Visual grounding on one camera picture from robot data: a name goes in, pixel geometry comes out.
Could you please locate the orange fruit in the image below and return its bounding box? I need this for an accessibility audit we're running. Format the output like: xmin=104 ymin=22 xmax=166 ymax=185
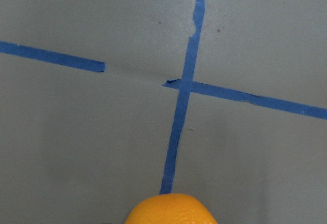
xmin=125 ymin=193 xmax=217 ymax=223

